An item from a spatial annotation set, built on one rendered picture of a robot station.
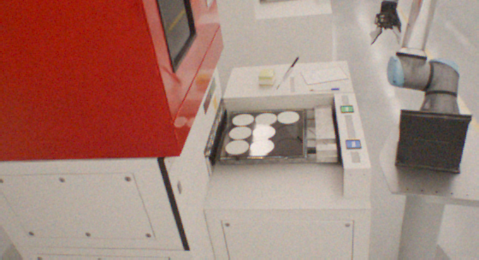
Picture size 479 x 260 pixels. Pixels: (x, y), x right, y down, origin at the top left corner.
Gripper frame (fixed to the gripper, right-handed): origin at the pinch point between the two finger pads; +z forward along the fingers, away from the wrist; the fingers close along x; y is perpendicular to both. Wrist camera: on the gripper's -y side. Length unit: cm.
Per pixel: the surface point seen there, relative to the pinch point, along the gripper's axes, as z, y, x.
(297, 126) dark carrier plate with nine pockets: 47, 38, -14
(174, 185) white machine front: 74, 106, -1
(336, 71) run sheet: 15.2, 8.3, -19.6
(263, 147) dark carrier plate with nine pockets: 59, 55, -16
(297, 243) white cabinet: 94, 48, 5
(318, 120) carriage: 43, 27, -11
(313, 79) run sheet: 21.8, 19.3, -24.6
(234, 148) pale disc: 62, 62, -25
